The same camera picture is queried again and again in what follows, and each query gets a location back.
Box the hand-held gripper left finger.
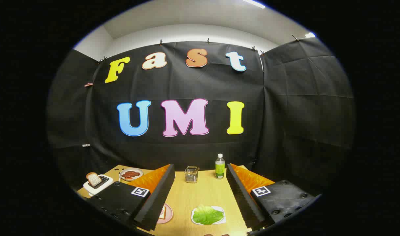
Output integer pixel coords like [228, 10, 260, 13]
[85, 164, 176, 232]

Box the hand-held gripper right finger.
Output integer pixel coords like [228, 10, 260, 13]
[226, 163, 321, 231]

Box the green lettuce leaf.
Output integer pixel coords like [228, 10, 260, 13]
[193, 204, 225, 226]

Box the toasted bread slice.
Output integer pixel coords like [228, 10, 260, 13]
[86, 172, 102, 187]

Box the pink round plate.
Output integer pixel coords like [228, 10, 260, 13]
[156, 203, 173, 225]

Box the white square plate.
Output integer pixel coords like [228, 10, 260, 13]
[191, 206, 226, 226]

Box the green label plastic bottle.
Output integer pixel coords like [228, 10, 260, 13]
[215, 153, 225, 180]

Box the white round plate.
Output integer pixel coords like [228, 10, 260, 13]
[119, 167, 144, 182]

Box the white toaster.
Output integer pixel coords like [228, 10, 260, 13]
[83, 174, 114, 196]

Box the black backdrop cloth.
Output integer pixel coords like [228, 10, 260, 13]
[47, 37, 356, 197]

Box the metal wire utensil holder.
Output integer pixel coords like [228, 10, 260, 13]
[184, 166, 200, 183]

